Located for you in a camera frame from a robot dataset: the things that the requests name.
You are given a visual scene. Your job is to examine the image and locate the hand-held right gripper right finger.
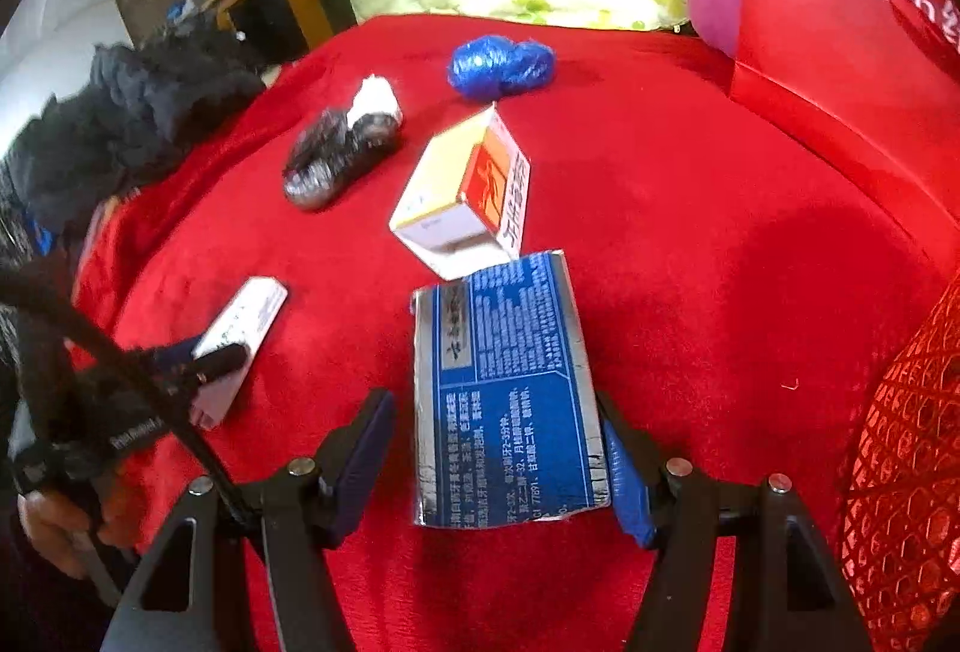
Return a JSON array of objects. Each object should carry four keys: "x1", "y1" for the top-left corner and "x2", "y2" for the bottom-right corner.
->
[{"x1": 596, "y1": 389, "x2": 863, "y2": 652}]

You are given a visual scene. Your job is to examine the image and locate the red paper gift bag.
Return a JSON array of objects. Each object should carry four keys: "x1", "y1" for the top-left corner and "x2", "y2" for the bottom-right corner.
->
[{"x1": 727, "y1": 0, "x2": 960, "y2": 278}]

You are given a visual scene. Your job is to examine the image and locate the blue plastic bag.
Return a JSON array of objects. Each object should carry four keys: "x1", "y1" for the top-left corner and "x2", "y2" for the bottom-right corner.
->
[{"x1": 448, "y1": 33, "x2": 557, "y2": 102}]

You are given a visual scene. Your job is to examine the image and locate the crumpled black plastic bag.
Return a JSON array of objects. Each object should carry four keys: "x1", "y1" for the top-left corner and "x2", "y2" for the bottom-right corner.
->
[{"x1": 283, "y1": 106, "x2": 402, "y2": 208}]

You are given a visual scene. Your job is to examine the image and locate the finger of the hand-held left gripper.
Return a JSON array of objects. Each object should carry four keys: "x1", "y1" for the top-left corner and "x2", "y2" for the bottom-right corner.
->
[{"x1": 142, "y1": 341, "x2": 252, "y2": 398}]

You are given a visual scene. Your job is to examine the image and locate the black fluffy cloth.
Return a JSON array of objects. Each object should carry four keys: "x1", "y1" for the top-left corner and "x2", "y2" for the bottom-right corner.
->
[{"x1": 0, "y1": 11, "x2": 267, "y2": 248}]

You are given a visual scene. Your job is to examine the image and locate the small white box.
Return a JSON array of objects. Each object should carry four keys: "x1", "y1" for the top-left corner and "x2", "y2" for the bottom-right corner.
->
[{"x1": 189, "y1": 277, "x2": 290, "y2": 429}]

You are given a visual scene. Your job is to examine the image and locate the person's left hand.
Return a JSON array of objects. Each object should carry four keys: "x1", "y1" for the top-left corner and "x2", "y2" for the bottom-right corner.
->
[{"x1": 15, "y1": 468, "x2": 140, "y2": 582}]

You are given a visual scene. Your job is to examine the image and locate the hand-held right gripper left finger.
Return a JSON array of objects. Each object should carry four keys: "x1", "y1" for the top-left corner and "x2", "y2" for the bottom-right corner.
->
[{"x1": 97, "y1": 388, "x2": 397, "y2": 652}]

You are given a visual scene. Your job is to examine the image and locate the white tissue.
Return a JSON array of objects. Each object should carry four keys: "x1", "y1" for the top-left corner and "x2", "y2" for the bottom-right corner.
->
[{"x1": 346, "y1": 74, "x2": 402, "y2": 121}]

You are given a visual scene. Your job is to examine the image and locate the wooden door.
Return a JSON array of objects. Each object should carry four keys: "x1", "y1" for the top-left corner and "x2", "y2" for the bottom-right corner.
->
[{"x1": 116, "y1": 0, "x2": 203, "y2": 46}]

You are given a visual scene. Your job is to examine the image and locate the blue toothpaste box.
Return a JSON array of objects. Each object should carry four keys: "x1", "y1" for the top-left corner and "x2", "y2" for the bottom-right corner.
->
[{"x1": 409, "y1": 249, "x2": 612, "y2": 529}]

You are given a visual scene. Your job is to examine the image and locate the orange and white medicine box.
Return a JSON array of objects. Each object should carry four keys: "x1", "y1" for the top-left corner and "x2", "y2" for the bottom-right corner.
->
[{"x1": 388, "y1": 103, "x2": 532, "y2": 280}]

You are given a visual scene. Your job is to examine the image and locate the red blanket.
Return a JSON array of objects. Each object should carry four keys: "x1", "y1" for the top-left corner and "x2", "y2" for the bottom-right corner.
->
[{"x1": 71, "y1": 14, "x2": 960, "y2": 652}]

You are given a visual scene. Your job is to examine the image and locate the red plastic mesh basket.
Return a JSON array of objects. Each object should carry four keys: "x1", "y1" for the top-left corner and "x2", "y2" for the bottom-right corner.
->
[{"x1": 836, "y1": 277, "x2": 960, "y2": 652}]

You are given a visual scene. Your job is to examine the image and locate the black cable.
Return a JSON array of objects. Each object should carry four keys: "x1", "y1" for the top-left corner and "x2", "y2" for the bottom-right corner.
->
[{"x1": 0, "y1": 262, "x2": 260, "y2": 540}]

